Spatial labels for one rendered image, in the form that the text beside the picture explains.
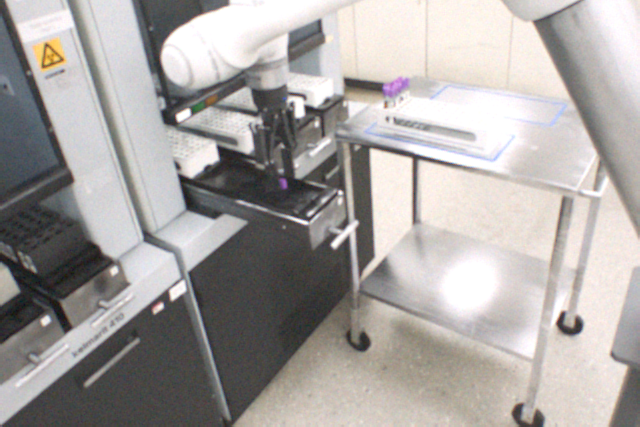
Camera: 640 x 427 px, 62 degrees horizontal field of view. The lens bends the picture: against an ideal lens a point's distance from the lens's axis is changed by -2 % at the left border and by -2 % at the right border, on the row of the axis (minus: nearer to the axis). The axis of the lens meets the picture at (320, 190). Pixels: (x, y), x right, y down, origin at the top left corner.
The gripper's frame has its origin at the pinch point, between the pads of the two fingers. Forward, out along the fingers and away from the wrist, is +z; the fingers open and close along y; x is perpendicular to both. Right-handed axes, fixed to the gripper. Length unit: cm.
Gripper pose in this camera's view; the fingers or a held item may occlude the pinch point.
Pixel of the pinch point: (280, 169)
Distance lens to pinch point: 122.1
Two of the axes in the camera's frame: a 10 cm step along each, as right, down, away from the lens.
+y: -5.5, 4.9, -6.8
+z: 0.8, 8.4, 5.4
